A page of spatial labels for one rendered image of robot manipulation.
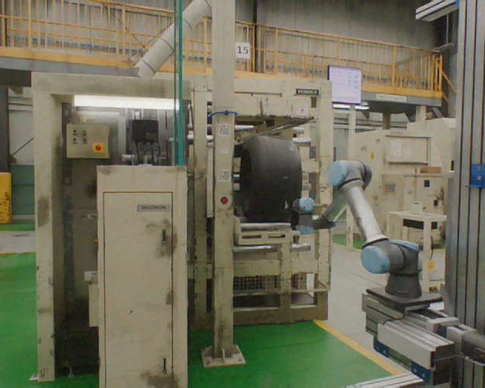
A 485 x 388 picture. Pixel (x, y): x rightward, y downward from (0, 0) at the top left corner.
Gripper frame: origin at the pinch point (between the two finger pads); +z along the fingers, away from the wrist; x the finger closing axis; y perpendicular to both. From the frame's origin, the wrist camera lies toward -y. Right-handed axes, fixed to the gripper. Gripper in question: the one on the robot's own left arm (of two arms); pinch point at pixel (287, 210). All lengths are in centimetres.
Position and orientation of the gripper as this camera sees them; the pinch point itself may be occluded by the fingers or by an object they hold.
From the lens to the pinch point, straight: 244.9
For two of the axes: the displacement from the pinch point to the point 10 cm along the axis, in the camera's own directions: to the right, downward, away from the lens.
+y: -0.2, -10.0, 0.7
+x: -9.8, 0.1, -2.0
